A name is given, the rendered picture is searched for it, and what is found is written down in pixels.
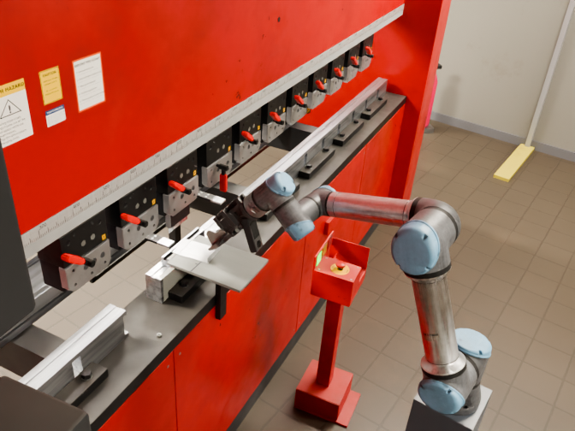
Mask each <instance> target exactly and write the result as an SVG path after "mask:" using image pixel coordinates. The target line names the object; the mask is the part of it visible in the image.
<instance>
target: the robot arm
mask: <svg viewBox="0 0 575 431"><path fill-rule="evenodd" d="M294 190H295V184H294V183H293V179H292V178H291V177H290V176H289V175H288V174H286V173H284V172H282V171H279V172H275V173H274V174H273V175H271V176H270V177H268V178H267V179H266V180H265V181H264V182H263V183H262V184H261V185H259V186H258V187H257V188H256V189H254V190H253V191H252V192H250V193H249V194H248V195H247V196H245V194H244V193H241V194H240V195H239V196H238V197H237V198H236V199H235V200H233V201H232V202H231V203H230V204H227V205H226V206H225V207H224V208H223V209H222V210H221V211H220V212H219V213H218V214H217V215H216V217H214V218H213V219H212V220H213V221H214V222H215V223H216V224H217V226H219V228H221V229H222V230H219V231H218V232H217V233H215V232H213V231H211V230H208V231H207V232H206V236H207V238H208V239H209V241H210V243H211V247H210V248H208V250H209V251H212V250H215V249H217V248H218V247H220V246H221V245H223V244H224V243H225V242H227V241H228V240H229V239H230V238H231V237H234V236H235V235H236V234H237V233H239V232H240V231H241V230H242V229H244V232H245V235H246V240H247V243H248V246H249V249H250V252H251V253H256V252H258V251H259V250H260V249H261V248H262V247H263V242H262V240H261V236H260V233H259V230H258V224H257V222H256V220H257V219H258V218H260V217H262V216H263V215H264V214H266V213H267V212H268V211H270V210H271V211H272V212H273V214H274V215H275V217H276V218H277V220H278V221H279V222H280V223H281V225H282V226H283V227H284V229H285V232H286V233H288V235H289V236H290V237H291V238H292V240H293V241H299V240H300V239H302V238H304V237H305V236H306V235H307V234H308V233H310V232H312V231H313V230H314V229H315V226H314V224H313V222H314V221H315V220H316V219H318V218H319V217H320V216H330V217H336V218H342V219H348V220H354V221H365V222H371V223H376V224H383V225H389V226H395V227H400V228H399V230H398V231H397V233H396V234H395V235H394V237H393V239H392V243H391V254H392V257H393V259H394V262H395V263H396V265H399V266H400V269H401V270H402V271H404V274H405V276H406V277H408V278H410V279H412V287H413V292H414V297H415V302H416V306H417V312H418V320H419V325H420V330H421V334H422V340H423V345H424V354H425V355H424V356H423V357H422V359H421V368H422V373H423V379H422V380H421V381H420V382H419V384H418V395H419V397H420V398H421V399H422V401H423V402H424V403H425V404H426V405H428V406H429V407H430V408H431V409H432V410H434V411H436V412H439V413H442V414H448V415H449V414H453V415H457V416H466V415H470V414H471V413H473V412H475V411H476V410H477V408H478V406H479V405H480V402H481V397H482V394H481V387H480V382H481V380H482V378H483V373H484V370H485V368H486V365H487V363H488V361H489V358H490V356H491V350H492V346H491V344H490V342H489V341H488V339H487V338H486V337H485V336H484V335H482V334H480V333H479V332H477V331H475V330H472V329H469V328H457V329H455V327H454V322H453V312H452V306H451V301H450V295H449V290H448V279H447V273H448V272H449V271H450V269H451V267H452V265H451V259H450V254H449V247H450V246H451V245H452V244H453V243H454V242H455V241H456V239H457V238H458V237H459V233H460V229H461V221H460V218H459V215H458V213H457V212H456V210H455V209H454V208H453V207H452V206H450V205H449V204H446V203H445V202H442V201H440V200H436V199H432V198H414V199H413V200H406V199H398V198H384V197H377V196H369V195H361V194H353V193H346V192H337V191H336V190H335V189H334V188H332V187H330V186H320V187H318V188H316V189H314V190H313V191H312V192H311V193H309V194H308V195H306V196H305V197H303V198H302V199H301V200H299V201H298V202H297V200H296V199H295V197H294V196H293V192H294Z"/></svg>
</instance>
